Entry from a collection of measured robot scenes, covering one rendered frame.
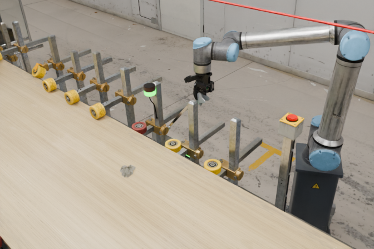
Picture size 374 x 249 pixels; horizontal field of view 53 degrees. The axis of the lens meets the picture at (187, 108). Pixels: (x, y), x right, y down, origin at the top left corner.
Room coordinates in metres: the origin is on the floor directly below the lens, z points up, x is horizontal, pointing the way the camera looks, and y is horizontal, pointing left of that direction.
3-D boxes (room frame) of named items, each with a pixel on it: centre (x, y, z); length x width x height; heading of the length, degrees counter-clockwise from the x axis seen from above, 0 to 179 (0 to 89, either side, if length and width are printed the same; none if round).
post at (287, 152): (1.19, -0.40, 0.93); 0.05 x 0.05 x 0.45; 47
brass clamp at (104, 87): (2.06, 0.54, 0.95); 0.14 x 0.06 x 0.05; 47
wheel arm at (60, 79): (2.28, 0.70, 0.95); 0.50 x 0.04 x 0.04; 137
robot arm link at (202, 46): (1.72, -0.09, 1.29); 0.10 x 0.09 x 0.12; 73
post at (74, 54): (2.22, 0.71, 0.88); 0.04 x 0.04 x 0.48; 47
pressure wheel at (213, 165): (1.31, -0.11, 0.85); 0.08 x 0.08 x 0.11
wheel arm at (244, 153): (1.46, -0.24, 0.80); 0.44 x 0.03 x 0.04; 137
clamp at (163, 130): (1.72, 0.17, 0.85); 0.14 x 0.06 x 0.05; 47
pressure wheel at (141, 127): (1.65, 0.26, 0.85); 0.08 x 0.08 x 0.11
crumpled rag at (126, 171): (1.29, 0.28, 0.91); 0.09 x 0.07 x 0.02; 171
